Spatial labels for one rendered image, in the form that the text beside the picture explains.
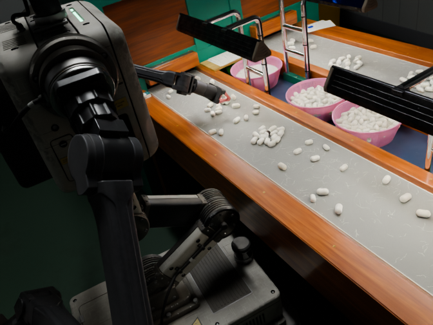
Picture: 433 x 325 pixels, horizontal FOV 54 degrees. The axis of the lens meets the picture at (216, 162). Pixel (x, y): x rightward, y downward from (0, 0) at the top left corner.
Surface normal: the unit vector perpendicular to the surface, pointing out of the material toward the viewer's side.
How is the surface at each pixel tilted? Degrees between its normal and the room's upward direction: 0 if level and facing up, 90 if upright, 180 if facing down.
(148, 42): 90
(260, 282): 0
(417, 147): 0
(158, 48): 90
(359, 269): 0
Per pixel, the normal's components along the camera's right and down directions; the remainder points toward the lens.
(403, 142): -0.18, -0.80
